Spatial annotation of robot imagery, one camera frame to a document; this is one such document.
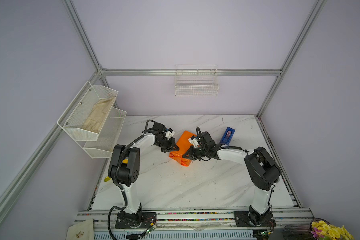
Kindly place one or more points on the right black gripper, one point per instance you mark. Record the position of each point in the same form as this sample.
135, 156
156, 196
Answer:
191, 154

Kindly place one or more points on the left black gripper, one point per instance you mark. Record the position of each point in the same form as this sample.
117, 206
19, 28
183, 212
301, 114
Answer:
171, 142

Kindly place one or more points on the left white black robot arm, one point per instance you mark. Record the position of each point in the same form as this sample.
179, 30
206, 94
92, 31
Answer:
124, 169

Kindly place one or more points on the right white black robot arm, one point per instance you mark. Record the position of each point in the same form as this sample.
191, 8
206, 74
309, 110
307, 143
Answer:
263, 170

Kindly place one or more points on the blue tape dispenser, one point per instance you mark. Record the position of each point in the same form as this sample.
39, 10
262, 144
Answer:
227, 136

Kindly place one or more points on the beige cloth in basket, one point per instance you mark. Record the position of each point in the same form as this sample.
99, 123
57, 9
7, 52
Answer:
98, 115

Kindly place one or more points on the beige cloth bag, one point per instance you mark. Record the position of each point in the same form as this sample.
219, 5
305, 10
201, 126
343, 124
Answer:
81, 231

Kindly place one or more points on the yellow flower bouquet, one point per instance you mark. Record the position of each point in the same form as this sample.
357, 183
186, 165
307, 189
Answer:
322, 230

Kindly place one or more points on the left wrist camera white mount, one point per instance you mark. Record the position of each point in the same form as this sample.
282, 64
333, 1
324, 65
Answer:
169, 133

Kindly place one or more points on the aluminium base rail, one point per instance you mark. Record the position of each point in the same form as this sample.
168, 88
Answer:
195, 225

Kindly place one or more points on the white wire basket on wall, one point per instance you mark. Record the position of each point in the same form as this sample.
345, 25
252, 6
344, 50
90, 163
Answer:
196, 80

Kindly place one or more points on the lower white wire shelf basket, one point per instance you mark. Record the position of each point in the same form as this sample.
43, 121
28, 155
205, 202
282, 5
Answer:
104, 145

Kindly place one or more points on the white wire shelf basket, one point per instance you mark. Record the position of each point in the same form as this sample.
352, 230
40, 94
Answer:
73, 118
104, 145

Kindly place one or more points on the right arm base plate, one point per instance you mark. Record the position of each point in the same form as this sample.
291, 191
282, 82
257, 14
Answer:
254, 219

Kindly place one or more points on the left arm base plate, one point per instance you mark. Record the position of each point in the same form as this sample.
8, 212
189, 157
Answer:
140, 220

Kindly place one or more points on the upper white wire shelf basket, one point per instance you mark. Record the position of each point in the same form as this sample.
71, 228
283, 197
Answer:
73, 118

